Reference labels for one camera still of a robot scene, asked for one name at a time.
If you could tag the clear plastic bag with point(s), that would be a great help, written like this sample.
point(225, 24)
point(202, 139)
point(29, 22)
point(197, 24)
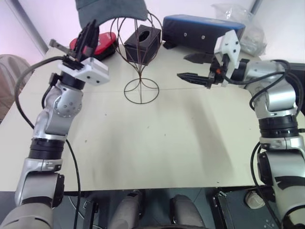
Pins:
point(252, 35)

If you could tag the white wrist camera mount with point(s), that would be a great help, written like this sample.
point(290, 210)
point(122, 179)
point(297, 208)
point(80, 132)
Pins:
point(91, 71)
point(230, 47)

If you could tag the grey rounded shape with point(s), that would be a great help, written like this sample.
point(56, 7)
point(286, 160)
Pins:
point(186, 212)
point(128, 212)

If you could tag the blue and black bag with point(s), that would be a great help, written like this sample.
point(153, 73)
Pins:
point(202, 31)

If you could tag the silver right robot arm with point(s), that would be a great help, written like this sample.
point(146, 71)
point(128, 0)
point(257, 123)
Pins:
point(278, 100)

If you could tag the black floor box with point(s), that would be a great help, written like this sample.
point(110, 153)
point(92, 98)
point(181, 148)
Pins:
point(233, 212)

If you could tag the grey fabric chair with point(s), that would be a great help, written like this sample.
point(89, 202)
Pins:
point(9, 81)

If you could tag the black tissue box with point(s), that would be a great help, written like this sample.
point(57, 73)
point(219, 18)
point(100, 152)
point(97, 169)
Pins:
point(143, 45)

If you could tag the black metal bracket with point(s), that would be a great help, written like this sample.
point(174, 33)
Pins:
point(91, 212)

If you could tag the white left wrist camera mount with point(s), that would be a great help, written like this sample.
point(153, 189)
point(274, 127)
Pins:
point(91, 71)

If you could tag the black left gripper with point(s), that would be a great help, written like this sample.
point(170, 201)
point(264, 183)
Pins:
point(71, 63)

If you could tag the white round knob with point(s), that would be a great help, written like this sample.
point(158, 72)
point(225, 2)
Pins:
point(253, 200)

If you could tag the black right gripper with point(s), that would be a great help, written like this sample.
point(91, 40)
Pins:
point(216, 72)

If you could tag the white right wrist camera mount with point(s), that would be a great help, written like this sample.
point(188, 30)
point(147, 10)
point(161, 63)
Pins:
point(230, 47)

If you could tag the grey baseball cap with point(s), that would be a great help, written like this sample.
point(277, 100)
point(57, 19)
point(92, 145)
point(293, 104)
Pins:
point(109, 10)

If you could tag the grey metal bar tool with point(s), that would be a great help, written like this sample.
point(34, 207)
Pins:
point(59, 46)

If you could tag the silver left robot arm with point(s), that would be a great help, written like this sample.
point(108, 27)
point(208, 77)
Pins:
point(45, 124)

